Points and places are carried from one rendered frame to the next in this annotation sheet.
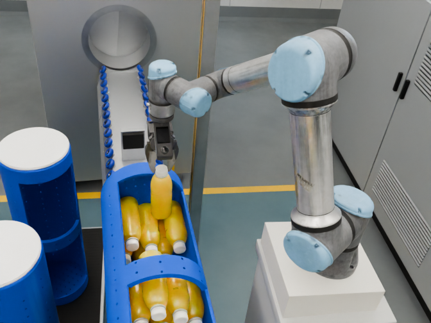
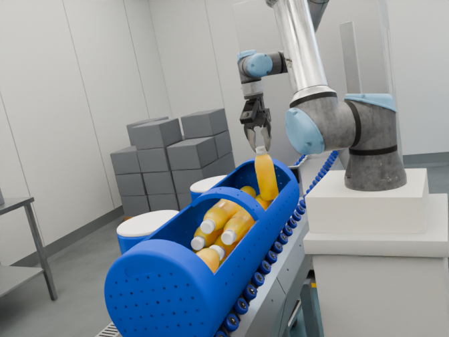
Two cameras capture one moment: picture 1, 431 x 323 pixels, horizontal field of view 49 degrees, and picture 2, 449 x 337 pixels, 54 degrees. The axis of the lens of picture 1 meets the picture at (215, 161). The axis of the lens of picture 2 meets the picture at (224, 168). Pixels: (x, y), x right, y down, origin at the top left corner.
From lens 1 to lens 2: 1.02 m
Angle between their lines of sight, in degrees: 45
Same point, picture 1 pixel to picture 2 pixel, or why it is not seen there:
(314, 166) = (290, 41)
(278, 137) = not seen: outside the picture
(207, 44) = (351, 88)
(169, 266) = (224, 191)
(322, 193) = (302, 66)
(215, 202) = not seen: hidden behind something
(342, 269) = (370, 176)
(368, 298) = (403, 209)
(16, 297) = not seen: hidden behind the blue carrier
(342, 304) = (373, 216)
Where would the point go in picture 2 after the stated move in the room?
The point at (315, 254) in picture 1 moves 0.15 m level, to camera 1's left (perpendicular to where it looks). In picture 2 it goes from (296, 122) to (244, 126)
